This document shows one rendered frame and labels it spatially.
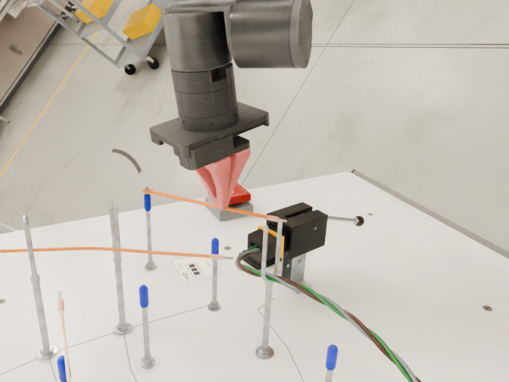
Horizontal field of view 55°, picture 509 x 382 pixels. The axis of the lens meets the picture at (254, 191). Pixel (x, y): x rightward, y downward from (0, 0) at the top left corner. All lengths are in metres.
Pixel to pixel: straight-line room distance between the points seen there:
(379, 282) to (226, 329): 0.20
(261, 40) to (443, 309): 0.36
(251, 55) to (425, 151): 1.67
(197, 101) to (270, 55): 0.08
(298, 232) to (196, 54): 0.22
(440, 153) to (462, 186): 0.18
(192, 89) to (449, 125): 1.70
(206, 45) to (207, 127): 0.07
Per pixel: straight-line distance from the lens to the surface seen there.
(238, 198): 0.72
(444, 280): 0.66
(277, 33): 0.41
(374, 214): 0.78
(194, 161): 0.44
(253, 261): 0.62
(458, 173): 1.93
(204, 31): 0.43
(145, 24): 4.44
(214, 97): 0.45
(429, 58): 2.36
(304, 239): 0.55
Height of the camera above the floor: 1.53
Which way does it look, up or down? 37 degrees down
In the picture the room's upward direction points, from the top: 54 degrees counter-clockwise
